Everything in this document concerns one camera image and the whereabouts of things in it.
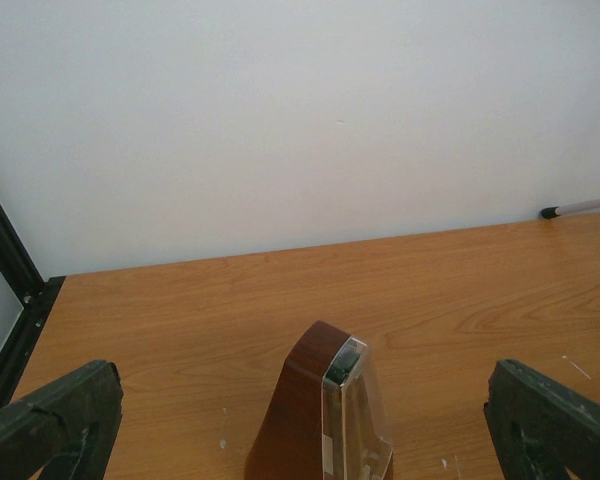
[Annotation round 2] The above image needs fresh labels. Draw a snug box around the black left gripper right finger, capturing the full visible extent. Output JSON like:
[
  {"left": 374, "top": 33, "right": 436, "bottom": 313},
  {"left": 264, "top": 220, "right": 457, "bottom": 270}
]
[{"left": 483, "top": 359, "right": 600, "bottom": 479}]

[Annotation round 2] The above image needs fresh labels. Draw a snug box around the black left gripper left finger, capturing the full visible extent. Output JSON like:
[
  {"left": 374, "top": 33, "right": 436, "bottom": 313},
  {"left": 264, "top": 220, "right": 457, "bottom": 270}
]
[{"left": 0, "top": 360, "right": 123, "bottom": 479}]

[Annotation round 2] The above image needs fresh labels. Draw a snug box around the clear acrylic metronome cover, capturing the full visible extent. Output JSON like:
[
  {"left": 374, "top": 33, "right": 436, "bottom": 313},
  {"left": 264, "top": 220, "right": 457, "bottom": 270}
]
[{"left": 321, "top": 336, "right": 394, "bottom": 480}]

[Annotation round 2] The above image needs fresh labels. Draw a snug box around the brown wooden metronome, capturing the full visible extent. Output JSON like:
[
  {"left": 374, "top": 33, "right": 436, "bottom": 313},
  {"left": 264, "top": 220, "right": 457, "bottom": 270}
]
[{"left": 243, "top": 320, "right": 395, "bottom": 480}]

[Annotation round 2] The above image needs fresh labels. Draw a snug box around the white tripod music stand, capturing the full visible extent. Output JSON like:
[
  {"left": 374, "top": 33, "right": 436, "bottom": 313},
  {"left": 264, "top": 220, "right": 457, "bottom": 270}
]
[{"left": 539, "top": 198, "right": 600, "bottom": 220}]

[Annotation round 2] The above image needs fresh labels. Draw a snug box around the black aluminium frame post left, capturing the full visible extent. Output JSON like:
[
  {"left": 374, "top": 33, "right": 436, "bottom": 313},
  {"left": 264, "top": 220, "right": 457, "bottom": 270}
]
[{"left": 0, "top": 203, "right": 65, "bottom": 408}]

